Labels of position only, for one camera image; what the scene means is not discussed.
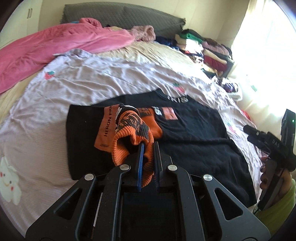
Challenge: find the bright pink blanket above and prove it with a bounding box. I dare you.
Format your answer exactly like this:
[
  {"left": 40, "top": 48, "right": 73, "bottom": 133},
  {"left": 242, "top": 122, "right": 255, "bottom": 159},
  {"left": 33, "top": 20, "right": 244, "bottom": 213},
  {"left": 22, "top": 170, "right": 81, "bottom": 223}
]
[{"left": 1, "top": 18, "right": 135, "bottom": 93}]

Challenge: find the dark blue crumpled garment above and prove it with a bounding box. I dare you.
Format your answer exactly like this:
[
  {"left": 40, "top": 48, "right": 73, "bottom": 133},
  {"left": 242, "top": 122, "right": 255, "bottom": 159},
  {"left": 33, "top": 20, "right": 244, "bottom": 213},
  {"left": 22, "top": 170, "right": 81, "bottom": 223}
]
[{"left": 156, "top": 36, "right": 180, "bottom": 51}]

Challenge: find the person's right hand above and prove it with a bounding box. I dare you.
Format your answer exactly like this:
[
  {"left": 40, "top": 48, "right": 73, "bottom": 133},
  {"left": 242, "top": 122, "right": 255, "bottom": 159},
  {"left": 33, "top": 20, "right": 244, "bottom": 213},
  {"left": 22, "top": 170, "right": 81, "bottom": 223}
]
[{"left": 259, "top": 155, "right": 293, "bottom": 200}]

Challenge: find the pink strawberry print quilt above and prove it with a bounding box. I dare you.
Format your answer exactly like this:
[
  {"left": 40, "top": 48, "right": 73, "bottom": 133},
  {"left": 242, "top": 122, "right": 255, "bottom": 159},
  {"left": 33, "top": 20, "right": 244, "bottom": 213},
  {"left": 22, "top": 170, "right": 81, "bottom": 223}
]
[{"left": 1, "top": 49, "right": 261, "bottom": 235}]

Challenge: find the dusty pink fuzzy garment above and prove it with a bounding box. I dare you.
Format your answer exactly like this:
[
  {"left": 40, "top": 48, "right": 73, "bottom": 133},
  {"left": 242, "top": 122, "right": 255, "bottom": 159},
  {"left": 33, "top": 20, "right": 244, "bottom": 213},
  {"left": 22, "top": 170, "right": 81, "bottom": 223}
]
[{"left": 128, "top": 25, "right": 156, "bottom": 42}]

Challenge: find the cream bed sheet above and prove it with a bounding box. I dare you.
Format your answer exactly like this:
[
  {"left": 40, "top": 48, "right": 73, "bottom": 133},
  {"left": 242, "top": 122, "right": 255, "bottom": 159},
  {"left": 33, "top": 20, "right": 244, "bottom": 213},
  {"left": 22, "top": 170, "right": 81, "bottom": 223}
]
[{"left": 1, "top": 41, "right": 210, "bottom": 121}]

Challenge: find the black IKISS sweater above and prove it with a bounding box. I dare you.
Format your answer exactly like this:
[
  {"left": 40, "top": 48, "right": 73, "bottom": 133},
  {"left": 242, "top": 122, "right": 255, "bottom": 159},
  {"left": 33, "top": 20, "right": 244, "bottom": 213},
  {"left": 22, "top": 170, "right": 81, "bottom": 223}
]
[{"left": 66, "top": 89, "right": 256, "bottom": 207}]

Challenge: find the red plastic bag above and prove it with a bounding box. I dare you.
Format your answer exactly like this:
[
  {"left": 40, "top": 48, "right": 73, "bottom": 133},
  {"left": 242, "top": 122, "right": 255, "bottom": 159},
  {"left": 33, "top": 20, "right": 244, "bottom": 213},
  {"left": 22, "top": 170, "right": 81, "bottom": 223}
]
[{"left": 242, "top": 110, "right": 251, "bottom": 121}]

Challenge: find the stack of folded clothes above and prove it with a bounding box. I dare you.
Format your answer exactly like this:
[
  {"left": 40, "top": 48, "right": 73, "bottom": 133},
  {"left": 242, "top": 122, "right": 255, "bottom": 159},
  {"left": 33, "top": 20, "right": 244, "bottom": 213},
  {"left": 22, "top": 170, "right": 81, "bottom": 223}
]
[{"left": 175, "top": 29, "right": 234, "bottom": 78}]

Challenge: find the grey quilted headboard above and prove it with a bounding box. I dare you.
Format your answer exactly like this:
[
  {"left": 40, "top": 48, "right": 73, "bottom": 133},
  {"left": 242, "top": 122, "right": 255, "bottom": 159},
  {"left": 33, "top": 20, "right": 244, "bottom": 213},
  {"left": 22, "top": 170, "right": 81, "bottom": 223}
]
[{"left": 60, "top": 2, "right": 186, "bottom": 39}]

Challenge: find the white built-in wardrobe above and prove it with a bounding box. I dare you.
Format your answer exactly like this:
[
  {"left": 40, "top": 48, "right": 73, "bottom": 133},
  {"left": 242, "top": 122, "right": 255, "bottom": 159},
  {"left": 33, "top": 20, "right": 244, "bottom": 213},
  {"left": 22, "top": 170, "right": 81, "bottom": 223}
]
[{"left": 1, "top": 0, "right": 43, "bottom": 48}]

